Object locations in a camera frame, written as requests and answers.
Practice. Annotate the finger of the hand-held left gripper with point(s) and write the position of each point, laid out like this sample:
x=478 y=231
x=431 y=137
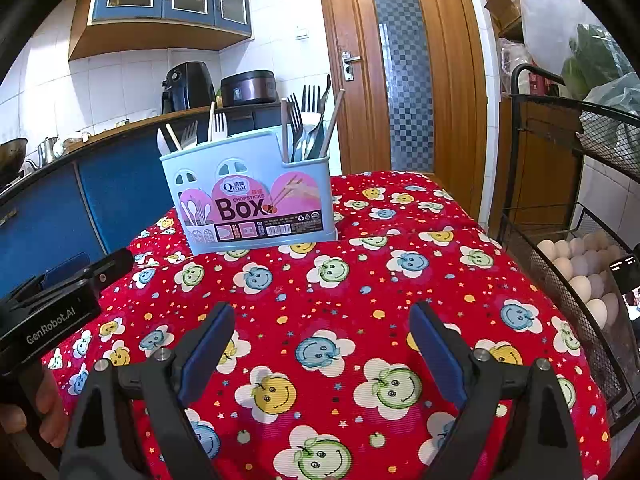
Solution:
x=112 y=265
x=65 y=277

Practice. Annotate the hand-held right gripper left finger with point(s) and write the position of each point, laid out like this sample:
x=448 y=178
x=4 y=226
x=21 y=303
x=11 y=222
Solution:
x=205 y=350

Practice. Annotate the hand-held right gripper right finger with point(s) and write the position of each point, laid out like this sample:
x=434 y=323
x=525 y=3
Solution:
x=435 y=355

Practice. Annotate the beige chopstick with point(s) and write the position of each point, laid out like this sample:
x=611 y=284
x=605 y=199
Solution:
x=174 y=137
x=211 y=120

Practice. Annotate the light blue utensil box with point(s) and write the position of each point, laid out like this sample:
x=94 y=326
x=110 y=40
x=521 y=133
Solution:
x=250 y=170

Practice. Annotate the person's left hand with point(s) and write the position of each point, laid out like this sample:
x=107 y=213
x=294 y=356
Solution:
x=47 y=400

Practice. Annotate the blue kitchen counter cabinet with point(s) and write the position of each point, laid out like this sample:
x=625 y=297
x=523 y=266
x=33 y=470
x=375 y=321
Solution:
x=125 y=185

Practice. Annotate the red smiley-print tablecloth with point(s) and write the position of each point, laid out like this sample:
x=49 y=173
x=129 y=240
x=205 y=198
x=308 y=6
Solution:
x=350 y=285

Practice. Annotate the steel kettle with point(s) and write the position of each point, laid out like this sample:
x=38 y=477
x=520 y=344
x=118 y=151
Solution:
x=47 y=150

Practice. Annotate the dark wok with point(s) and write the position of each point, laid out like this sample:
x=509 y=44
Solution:
x=12 y=157

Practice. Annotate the pile of eggs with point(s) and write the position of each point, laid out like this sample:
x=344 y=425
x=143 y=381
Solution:
x=580 y=285

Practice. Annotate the black air fryer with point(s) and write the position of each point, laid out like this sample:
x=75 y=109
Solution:
x=187 y=85

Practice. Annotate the black smartphone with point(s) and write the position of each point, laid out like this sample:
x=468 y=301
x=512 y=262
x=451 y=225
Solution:
x=627 y=280

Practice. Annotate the dark rice cooker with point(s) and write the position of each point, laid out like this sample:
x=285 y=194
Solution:
x=247 y=87

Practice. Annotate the wooden shelf unit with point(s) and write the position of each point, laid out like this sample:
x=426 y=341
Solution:
x=545 y=160

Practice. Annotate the translucent grey plastic bag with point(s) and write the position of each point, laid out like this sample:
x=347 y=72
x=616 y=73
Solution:
x=615 y=110

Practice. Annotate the green leafy vegetables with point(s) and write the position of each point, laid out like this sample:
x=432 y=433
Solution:
x=595 y=55

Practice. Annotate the wooden door with glass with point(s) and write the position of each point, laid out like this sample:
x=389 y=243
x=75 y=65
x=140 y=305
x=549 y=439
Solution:
x=350 y=20

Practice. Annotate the cardboard box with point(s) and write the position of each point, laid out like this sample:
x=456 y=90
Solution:
x=502 y=12

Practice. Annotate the clear plastic bag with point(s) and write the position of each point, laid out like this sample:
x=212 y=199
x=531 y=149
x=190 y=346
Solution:
x=550 y=20

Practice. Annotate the blue and wood wall cabinet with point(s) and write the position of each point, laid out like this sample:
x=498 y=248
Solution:
x=150 y=35

